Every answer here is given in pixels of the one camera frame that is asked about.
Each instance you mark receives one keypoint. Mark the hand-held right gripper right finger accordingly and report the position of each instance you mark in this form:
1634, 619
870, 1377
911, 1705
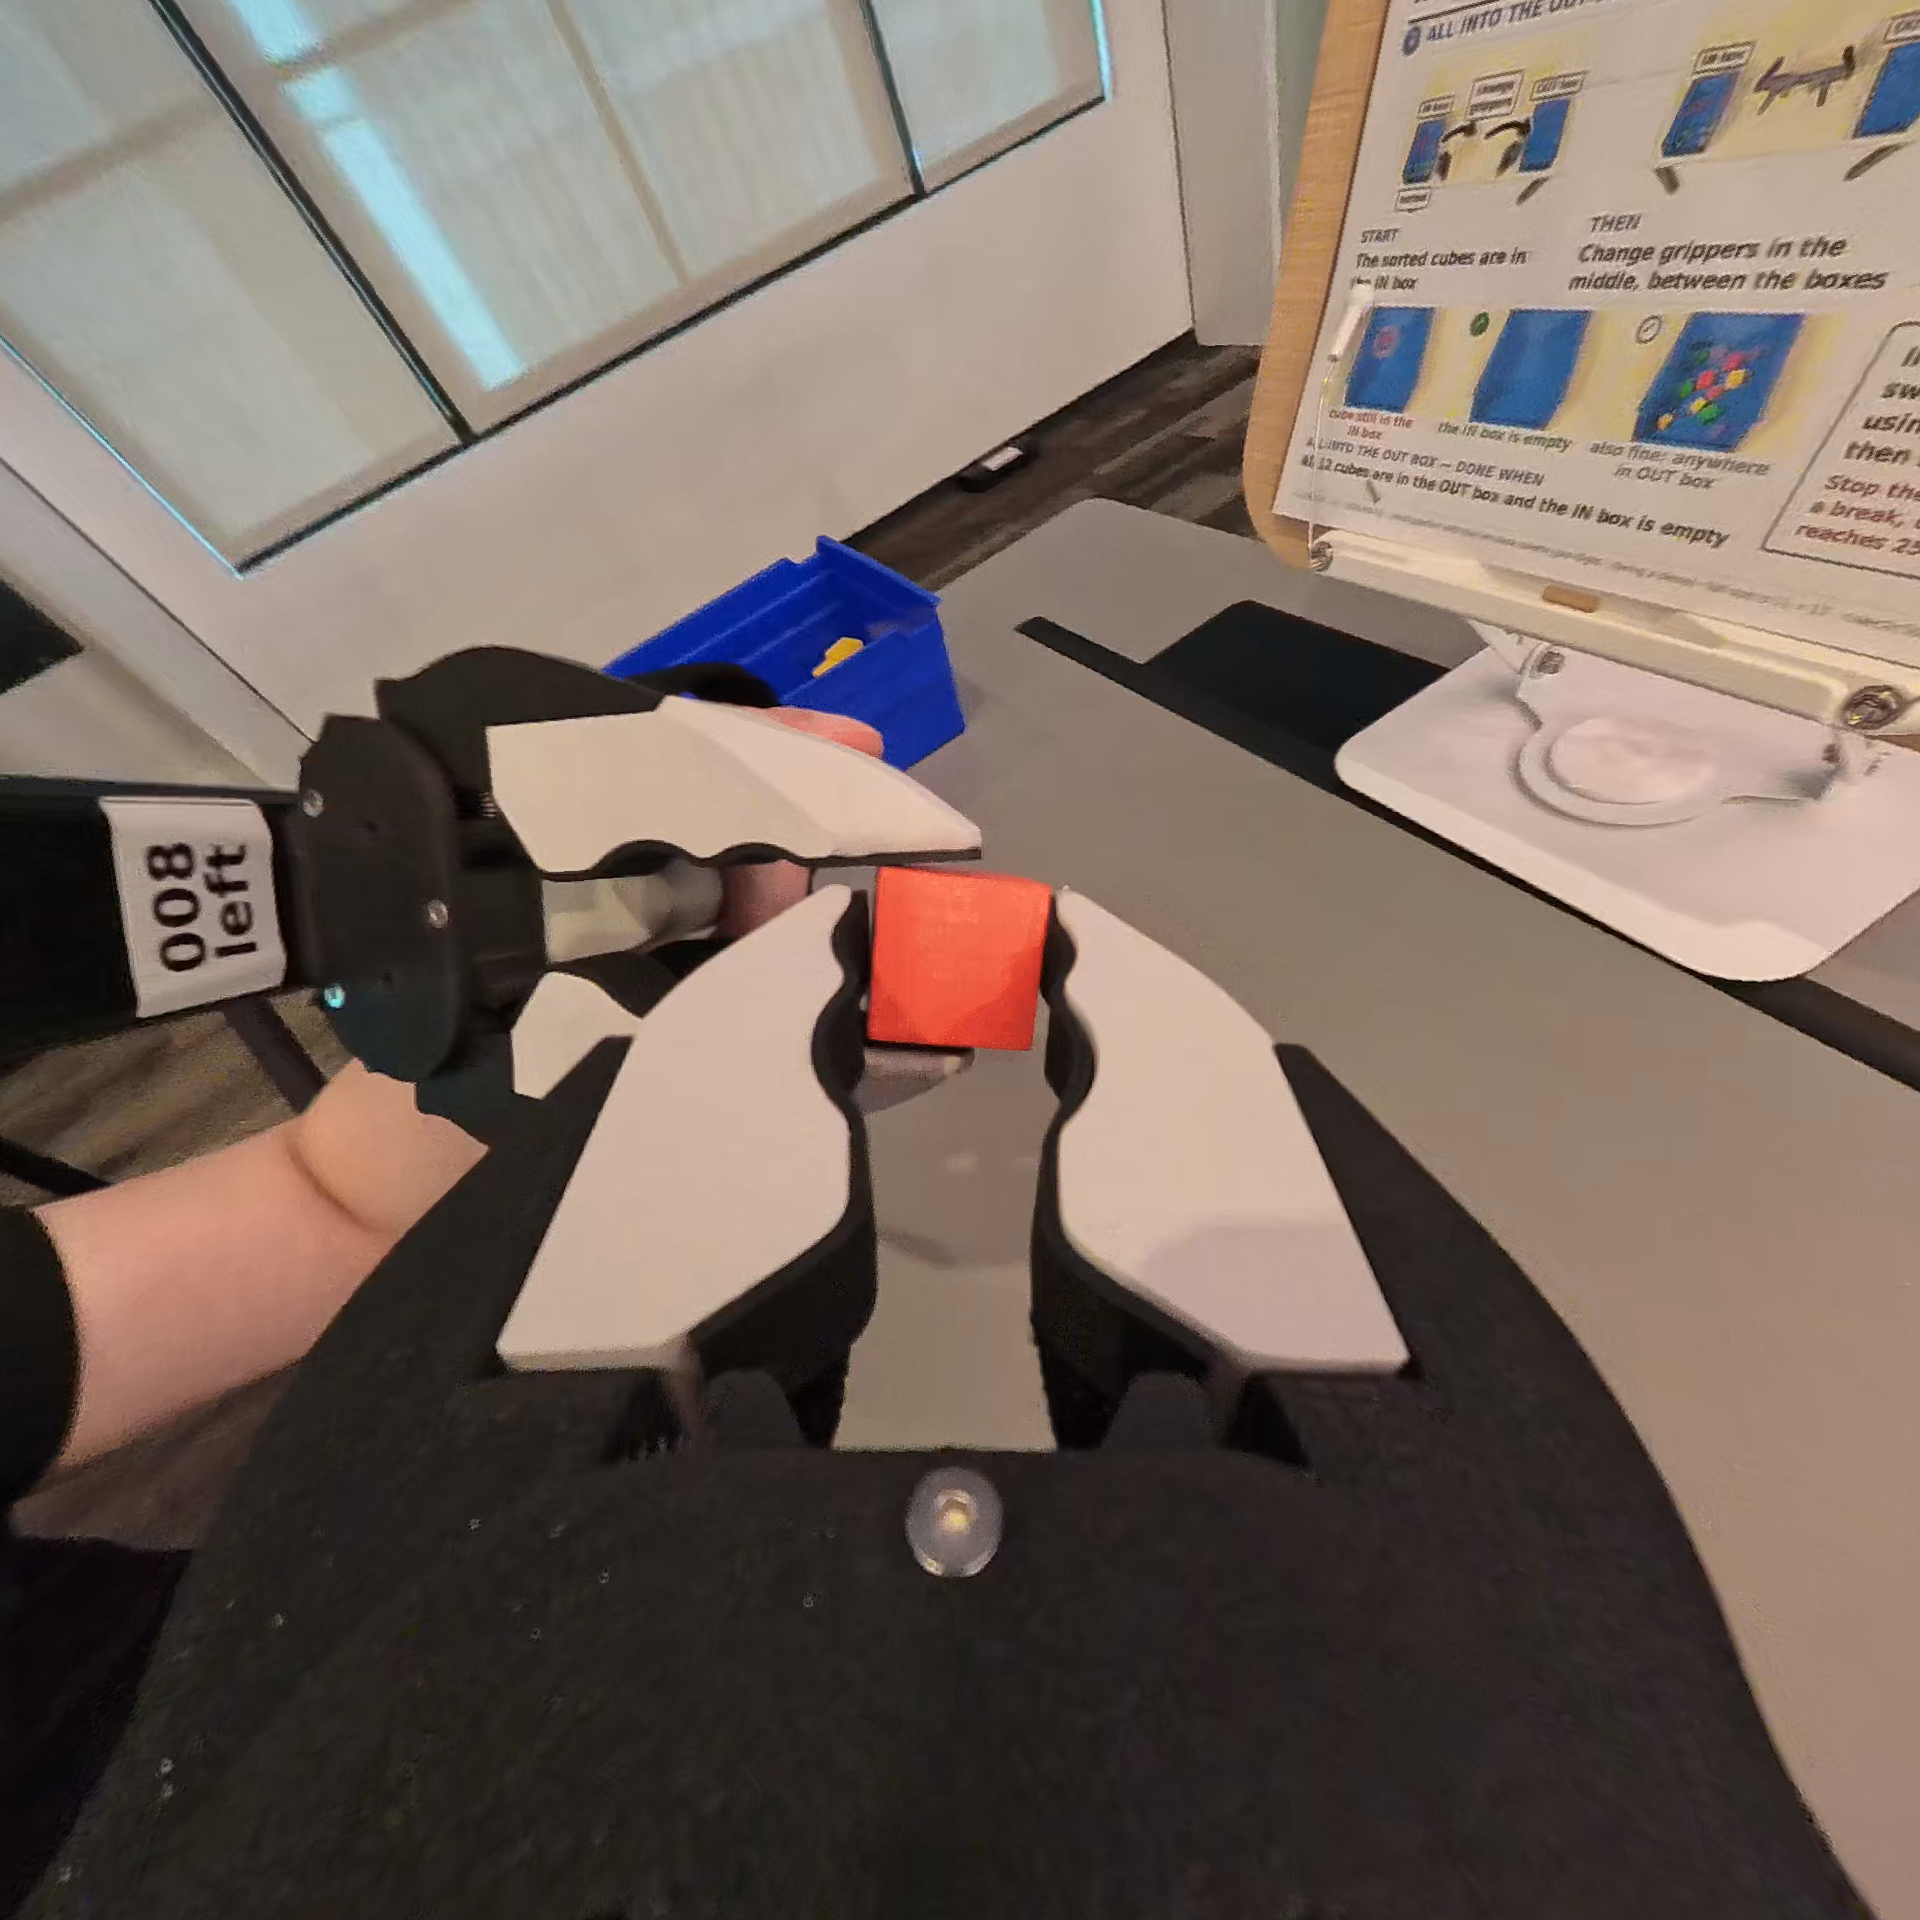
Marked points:
1214, 1186

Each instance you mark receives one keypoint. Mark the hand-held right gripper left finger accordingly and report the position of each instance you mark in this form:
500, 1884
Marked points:
692, 1186

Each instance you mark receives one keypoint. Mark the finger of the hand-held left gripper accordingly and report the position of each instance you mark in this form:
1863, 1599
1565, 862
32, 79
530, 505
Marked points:
704, 781
580, 1027

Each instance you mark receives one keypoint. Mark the yellow wooden cube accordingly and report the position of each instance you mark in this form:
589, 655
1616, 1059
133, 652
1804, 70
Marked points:
839, 658

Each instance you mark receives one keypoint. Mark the blue plastic bin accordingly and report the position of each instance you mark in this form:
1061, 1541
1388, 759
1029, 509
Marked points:
902, 706

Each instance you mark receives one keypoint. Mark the red wooden cube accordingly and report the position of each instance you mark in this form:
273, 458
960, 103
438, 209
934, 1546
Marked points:
954, 961

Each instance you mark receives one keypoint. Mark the person's left forearm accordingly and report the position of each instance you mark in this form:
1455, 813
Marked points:
255, 1245

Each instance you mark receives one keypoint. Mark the person's left hand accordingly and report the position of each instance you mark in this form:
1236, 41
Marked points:
833, 734

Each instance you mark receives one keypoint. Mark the grey chair base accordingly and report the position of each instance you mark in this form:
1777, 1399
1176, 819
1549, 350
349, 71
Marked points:
277, 1051

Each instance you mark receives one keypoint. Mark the small white floor object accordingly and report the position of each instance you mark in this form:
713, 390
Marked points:
997, 468

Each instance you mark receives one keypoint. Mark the black desk panel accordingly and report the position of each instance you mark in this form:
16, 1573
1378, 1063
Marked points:
1277, 676

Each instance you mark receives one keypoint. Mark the large grid window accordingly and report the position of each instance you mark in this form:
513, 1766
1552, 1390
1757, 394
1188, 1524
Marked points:
450, 225

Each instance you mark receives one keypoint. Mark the person's dark clothing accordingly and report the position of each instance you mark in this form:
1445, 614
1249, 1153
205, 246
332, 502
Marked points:
61, 1681

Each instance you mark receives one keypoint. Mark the illustrated instruction sheet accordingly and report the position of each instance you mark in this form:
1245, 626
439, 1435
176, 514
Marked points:
1621, 301

